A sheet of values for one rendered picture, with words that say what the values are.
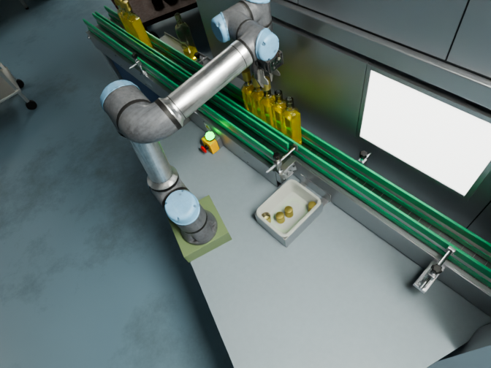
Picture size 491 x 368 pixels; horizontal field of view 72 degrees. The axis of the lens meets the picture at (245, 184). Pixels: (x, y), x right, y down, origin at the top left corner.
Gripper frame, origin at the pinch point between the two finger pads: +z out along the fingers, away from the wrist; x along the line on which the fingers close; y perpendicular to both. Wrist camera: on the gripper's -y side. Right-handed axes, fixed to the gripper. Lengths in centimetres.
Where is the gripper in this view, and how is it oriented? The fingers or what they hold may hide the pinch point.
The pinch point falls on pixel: (264, 80)
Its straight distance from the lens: 133.2
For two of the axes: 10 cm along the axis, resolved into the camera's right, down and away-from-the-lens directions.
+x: 7.3, -6.4, 2.5
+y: 6.6, 5.6, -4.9
